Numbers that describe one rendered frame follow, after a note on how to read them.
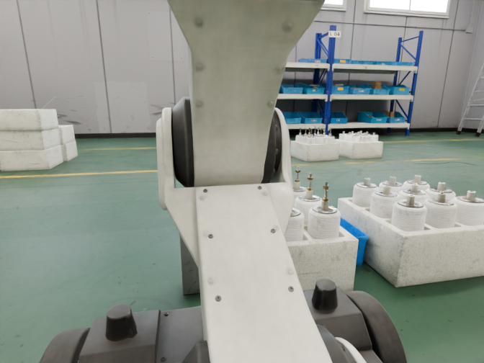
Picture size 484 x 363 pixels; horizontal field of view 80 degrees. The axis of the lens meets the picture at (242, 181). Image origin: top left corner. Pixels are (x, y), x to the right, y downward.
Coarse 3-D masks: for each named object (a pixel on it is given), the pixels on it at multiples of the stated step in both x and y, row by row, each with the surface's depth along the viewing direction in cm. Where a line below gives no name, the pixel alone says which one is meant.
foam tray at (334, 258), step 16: (304, 224) 97; (304, 240) 89; (320, 240) 85; (336, 240) 85; (352, 240) 86; (304, 256) 84; (320, 256) 85; (336, 256) 86; (352, 256) 87; (304, 272) 85; (320, 272) 86; (336, 272) 87; (352, 272) 88; (304, 288) 86; (352, 288) 90
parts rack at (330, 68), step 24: (336, 72) 585; (360, 72) 595; (384, 72) 605; (408, 72) 575; (288, 96) 519; (312, 96) 528; (336, 96) 537; (360, 96) 546; (384, 96) 556; (408, 96) 567; (408, 120) 580
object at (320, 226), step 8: (312, 216) 88; (320, 216) 86; (328, 216) 86; (336, 216) 86; (312, 224) 89; (320, 224) 87; (328, 224) 86; (336, 224) 87; (312, 232) 89; (320, 232) 87; (328, 232) 87; (336, 232) 88
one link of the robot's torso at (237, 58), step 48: (192, 0) 26; (240, 0) 26; (288, 0) 27; (192, 48) 29; (240, 48) 30; (288, 48) 31; (192, 96) 33; (240, 96) 34; (192, 144) 39; (240, 144) 39
